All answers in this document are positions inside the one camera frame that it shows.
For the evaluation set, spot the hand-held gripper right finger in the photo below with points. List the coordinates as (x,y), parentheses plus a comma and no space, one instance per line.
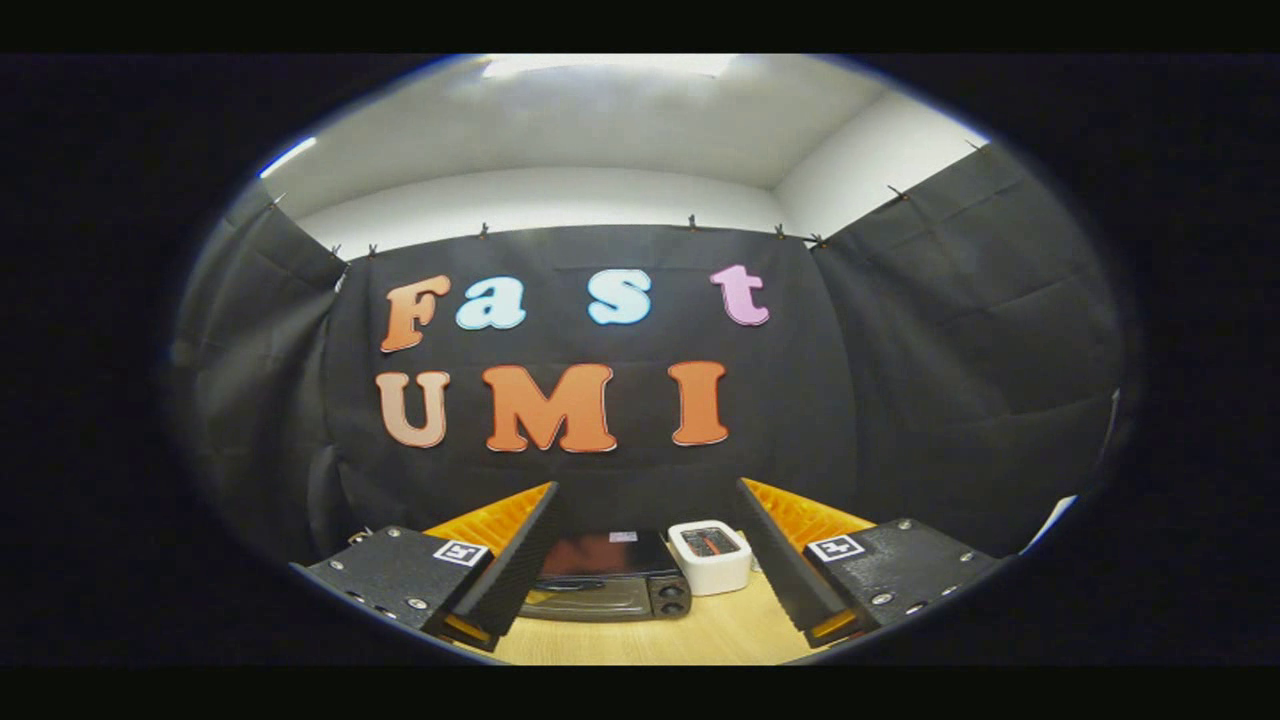
(785,560)

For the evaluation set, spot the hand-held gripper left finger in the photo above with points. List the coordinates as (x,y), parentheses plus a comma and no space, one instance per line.
(520,560)

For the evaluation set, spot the black toaster oven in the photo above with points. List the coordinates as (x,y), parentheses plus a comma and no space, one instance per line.
(600,598)

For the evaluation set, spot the white container box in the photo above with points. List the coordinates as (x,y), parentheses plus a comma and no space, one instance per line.
(712,575)

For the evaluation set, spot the row of small cloth clips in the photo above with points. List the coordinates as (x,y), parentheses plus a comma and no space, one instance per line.
(483,231)

